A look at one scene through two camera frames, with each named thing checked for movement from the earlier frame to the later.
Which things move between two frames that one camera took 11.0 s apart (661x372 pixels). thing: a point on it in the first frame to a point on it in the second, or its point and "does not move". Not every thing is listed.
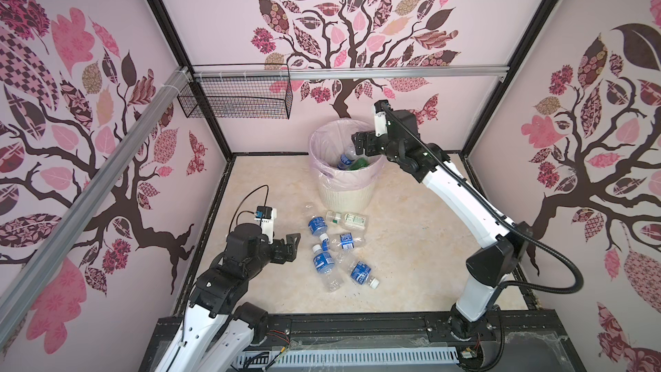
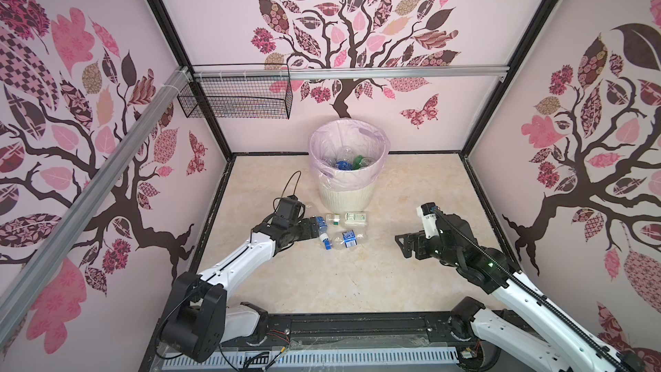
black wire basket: x=268 y=97 does not move
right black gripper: x=370 y=139 to x=417 y=238
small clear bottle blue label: x=346 y=240 does not move
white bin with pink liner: x=337 y=189 does not move
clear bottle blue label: x=324 y=266 to x=344 y=165
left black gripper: x=281 y=256 to x=311 y=229
